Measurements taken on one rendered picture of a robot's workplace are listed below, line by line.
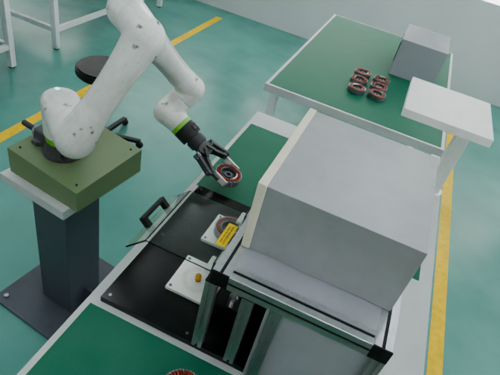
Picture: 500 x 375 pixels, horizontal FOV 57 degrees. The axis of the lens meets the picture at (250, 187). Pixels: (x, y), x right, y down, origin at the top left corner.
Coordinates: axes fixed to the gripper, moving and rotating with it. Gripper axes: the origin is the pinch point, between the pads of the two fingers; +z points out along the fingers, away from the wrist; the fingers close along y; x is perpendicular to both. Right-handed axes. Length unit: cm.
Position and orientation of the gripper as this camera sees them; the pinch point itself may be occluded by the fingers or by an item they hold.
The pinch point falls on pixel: (228, 174)
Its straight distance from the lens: 185.8
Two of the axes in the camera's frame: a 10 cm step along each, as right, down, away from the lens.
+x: -6.2, 4.8, 6.2
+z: 6.9, 7.1, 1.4
